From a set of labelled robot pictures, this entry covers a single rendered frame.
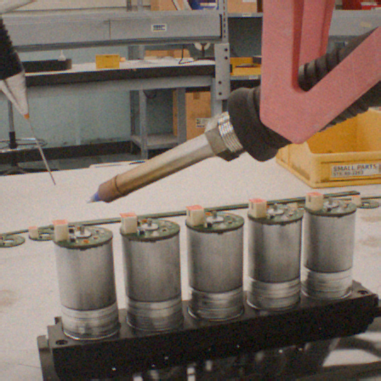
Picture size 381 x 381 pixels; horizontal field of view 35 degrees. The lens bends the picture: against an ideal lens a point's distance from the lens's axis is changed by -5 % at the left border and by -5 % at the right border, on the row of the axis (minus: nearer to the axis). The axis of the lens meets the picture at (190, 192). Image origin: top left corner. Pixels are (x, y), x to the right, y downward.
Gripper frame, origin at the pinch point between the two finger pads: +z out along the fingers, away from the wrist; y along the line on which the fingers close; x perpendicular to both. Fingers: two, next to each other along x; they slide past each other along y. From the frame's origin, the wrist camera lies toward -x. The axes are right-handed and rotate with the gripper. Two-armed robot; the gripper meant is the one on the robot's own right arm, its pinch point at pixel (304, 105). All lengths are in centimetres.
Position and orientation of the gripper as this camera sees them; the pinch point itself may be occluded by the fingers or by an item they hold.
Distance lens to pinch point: 19.6
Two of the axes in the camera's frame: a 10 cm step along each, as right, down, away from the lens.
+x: 7.9, 5.4, -2.8
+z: -3.9, 8.1, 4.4
